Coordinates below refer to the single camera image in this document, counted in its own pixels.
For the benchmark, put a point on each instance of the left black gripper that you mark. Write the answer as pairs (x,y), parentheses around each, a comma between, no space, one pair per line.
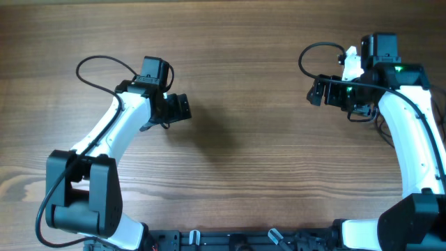
(176,114)

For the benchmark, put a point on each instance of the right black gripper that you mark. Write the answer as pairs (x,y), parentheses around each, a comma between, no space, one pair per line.
(332,95)

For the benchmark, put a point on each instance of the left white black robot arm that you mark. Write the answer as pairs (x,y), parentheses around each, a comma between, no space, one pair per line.
(83,201)

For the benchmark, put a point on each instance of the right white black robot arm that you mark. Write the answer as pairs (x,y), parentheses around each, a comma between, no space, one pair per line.
(376,84)

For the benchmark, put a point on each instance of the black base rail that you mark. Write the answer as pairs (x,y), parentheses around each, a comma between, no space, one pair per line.
(273,239)

